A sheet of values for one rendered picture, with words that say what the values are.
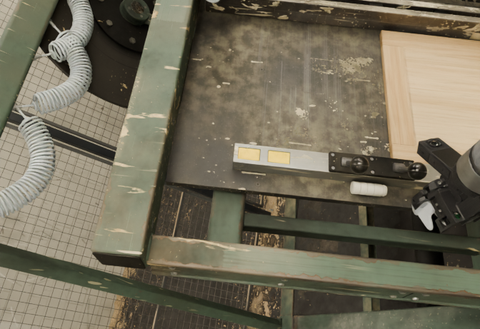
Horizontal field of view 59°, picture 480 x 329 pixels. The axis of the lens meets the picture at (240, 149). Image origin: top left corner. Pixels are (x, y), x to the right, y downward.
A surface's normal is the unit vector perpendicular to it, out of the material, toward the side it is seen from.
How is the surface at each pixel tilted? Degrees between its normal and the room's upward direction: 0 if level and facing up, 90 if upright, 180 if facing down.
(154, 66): 55
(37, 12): 90
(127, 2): 90
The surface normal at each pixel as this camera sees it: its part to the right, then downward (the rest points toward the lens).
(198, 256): 0.06, -0.48
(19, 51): 0.62, -0.33
